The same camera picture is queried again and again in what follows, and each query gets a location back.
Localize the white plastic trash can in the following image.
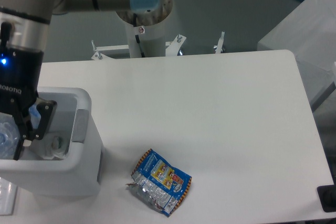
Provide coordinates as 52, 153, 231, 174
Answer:
1, 87, 104, 196

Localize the blue snack wrapper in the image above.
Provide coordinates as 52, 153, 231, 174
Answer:
127, 149, 192, 217

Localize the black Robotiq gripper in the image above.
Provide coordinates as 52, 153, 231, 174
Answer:
1, 47, 57, 161

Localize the white pedestal foot frame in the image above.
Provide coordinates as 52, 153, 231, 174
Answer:
91, 31, 225, 60

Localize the grey covered side table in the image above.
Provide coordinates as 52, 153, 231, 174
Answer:
257, 0, 335, 107

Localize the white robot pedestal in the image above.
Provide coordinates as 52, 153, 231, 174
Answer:
117, 0, 173, 58

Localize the crumpled white trash piece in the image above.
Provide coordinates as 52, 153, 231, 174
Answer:
29, 132, 66, 160

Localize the black device at table edge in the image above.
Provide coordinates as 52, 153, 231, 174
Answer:
317, 185, 335, 212

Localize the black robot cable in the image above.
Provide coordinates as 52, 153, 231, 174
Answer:
132, 13, 145, 58

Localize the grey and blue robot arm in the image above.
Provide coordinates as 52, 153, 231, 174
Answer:
1, 0, 160, 160

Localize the crushed clear plastic bottle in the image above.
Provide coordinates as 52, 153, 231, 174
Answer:
1, 104, 41, 159

